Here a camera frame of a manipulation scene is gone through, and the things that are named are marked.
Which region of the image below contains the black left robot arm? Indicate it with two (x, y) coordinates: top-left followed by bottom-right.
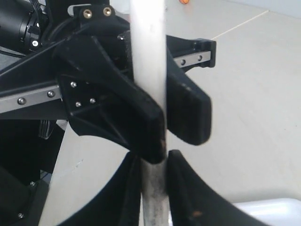
(0, 0), (216, 164)

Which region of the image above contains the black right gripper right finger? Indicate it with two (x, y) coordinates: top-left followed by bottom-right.
(166, 150), (264, 226)

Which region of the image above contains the white rectangular plastic tray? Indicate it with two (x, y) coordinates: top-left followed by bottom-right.
(234, 198), (301, 226)

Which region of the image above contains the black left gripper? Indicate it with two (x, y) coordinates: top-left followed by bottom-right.
(0, 4), (216, 164)

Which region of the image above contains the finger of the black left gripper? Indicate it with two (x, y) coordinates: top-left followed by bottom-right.
(166, 50), (212, 145)

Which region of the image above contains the white drumstick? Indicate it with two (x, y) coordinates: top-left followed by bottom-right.
(130, 0), (169, 226)

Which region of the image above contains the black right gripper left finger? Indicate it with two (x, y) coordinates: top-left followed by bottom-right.
(60, 152), (141, 226)

